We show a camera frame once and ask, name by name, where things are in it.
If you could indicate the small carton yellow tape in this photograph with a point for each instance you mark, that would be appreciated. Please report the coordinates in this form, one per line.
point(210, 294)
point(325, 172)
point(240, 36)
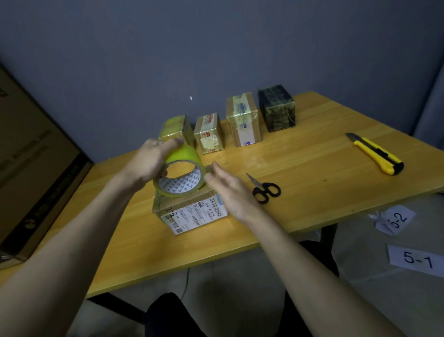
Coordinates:
point(177, 130)

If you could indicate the black cardboard box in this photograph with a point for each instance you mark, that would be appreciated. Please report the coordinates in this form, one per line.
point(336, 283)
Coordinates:
point(277, 109)

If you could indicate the black table leg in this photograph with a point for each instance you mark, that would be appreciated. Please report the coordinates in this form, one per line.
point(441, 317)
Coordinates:
point(327, 234)
point(118, 307)

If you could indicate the grey pleated curtain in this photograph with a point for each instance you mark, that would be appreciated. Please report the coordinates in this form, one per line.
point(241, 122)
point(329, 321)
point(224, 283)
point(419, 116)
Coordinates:
point(430, 111)

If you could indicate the large flat brown carton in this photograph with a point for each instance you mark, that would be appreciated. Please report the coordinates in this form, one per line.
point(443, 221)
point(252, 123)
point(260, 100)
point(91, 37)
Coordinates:
point(31, 173)

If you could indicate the wide white paper floor label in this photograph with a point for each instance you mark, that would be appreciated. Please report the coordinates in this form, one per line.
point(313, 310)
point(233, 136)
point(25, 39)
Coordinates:
point(416, 260)

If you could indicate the person's black trousers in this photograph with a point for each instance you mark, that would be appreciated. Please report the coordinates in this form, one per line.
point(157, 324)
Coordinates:
point(170, 317)

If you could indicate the brown box with white label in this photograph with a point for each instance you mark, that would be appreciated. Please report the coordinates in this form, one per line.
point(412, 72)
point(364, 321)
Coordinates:
point(244, 121)

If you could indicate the yellow utility knife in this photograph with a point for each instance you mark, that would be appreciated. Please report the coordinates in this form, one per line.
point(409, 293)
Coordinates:
point(376, 154)

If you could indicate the yellow tape roll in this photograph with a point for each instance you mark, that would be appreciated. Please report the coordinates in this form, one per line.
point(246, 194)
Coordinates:
point(185, 154)

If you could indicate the person's right forearm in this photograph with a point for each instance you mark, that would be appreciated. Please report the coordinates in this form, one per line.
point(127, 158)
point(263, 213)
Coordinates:
point(326, 281)

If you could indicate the person's left forearm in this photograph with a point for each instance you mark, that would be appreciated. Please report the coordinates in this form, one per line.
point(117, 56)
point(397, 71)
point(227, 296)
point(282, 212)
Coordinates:
point(55, 264)

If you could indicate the small carton red label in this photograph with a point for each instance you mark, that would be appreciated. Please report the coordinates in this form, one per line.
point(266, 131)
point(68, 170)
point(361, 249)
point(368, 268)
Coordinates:
point(210, 135)

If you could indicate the person's left hand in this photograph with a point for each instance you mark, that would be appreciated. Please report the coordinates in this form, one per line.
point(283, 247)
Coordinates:
point(145, 166)

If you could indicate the person's right hand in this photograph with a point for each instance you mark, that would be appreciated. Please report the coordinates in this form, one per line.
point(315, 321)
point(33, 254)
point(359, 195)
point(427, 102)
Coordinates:
point(236, 198)

